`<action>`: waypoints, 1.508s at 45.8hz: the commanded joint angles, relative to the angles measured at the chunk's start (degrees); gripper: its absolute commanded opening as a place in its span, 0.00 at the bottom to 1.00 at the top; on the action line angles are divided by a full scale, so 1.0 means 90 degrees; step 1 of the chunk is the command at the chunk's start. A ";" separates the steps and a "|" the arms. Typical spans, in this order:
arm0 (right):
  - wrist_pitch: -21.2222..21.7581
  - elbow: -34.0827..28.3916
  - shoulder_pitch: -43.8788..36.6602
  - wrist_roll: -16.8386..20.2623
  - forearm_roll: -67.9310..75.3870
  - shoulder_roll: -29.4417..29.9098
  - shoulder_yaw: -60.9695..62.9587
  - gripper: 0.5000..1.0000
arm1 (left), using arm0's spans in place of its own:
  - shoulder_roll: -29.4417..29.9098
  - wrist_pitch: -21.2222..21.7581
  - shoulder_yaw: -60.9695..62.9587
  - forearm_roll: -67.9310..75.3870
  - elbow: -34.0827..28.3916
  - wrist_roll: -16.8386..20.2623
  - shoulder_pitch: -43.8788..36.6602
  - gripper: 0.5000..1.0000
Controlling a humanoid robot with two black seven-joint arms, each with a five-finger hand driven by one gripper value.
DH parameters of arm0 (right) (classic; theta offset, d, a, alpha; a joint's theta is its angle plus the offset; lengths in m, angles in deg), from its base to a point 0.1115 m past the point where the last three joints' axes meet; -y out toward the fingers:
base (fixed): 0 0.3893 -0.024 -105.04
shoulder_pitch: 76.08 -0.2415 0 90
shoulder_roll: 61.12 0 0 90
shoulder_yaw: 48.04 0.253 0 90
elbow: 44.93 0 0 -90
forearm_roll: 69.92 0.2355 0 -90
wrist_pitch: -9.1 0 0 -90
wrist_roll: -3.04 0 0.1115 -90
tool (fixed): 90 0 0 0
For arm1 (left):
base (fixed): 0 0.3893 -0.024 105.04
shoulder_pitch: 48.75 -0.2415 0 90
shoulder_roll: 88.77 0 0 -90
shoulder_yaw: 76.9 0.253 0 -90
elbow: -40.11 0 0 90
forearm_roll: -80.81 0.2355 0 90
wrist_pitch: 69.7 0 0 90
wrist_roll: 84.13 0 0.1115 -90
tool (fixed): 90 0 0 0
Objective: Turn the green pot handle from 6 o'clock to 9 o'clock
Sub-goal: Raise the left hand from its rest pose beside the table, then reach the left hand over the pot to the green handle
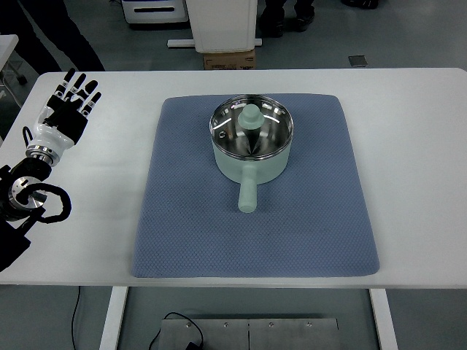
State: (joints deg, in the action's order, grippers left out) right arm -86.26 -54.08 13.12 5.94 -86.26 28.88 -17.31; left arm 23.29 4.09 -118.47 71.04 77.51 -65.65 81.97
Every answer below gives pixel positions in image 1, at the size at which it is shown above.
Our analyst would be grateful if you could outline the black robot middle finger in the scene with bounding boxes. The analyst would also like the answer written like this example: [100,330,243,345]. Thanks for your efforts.
[72,80,98,104]

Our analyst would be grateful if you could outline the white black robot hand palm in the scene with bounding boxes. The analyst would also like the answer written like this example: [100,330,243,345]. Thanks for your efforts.
[26,96,88,152]

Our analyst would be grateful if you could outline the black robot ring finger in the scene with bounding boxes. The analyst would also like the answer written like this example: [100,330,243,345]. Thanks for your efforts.
[63,73,86,101]

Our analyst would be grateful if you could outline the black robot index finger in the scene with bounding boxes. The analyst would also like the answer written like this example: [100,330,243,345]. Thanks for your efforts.
[82,92,101,116]

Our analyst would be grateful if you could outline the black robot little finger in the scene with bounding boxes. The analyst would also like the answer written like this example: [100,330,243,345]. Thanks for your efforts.
[55,68,75,98]

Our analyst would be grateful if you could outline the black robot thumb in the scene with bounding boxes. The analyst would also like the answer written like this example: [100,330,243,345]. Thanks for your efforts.
[42,109,58,126]

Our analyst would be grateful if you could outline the green pot with handle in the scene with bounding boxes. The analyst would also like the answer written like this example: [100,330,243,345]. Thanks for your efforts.
[212,138,293,214]

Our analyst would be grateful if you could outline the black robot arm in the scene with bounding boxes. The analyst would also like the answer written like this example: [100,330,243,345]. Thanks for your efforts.
[1,69,101,270]

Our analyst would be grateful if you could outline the white table left edge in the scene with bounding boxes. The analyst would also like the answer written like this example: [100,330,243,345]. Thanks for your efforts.
[0,34,28,110]

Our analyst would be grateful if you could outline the person in dark trousers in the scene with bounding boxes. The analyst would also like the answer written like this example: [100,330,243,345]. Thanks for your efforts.
[1,1,104,75]

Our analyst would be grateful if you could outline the white machine with slot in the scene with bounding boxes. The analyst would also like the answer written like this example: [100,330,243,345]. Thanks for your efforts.
[121,0,189,29]

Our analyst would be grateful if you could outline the white cabinet pillar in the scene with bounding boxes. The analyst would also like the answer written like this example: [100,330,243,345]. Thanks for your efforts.
[167,0,263,54]

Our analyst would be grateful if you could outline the glass lid with green knob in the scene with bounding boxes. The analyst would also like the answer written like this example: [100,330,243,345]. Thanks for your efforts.
[209,95,293,160]

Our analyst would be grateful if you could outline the cardboard box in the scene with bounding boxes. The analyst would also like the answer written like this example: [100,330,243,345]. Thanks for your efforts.
[203,50,256,70]

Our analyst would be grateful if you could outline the black shoes of bystander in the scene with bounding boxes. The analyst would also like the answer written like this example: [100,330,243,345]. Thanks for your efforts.
[259,0,315,38]

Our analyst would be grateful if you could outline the blue quilted mat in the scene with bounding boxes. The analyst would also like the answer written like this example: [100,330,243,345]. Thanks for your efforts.
[132,94,379,278]

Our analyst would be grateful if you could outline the grey floor socket plate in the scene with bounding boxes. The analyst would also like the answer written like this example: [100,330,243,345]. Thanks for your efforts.
[348,55,369,68]

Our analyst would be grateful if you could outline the metal floor plate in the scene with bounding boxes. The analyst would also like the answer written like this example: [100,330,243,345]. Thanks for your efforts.
[158,318,341,349]

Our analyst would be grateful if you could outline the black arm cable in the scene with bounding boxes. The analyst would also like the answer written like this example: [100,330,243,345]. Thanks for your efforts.
[21,125,73,224]

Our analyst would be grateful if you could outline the thin black hanging cable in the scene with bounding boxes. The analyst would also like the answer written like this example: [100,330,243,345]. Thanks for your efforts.
[71,286,82,350]

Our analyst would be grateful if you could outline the black floor cable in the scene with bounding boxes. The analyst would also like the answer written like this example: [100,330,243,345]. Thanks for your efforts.
[147,311,206,350]

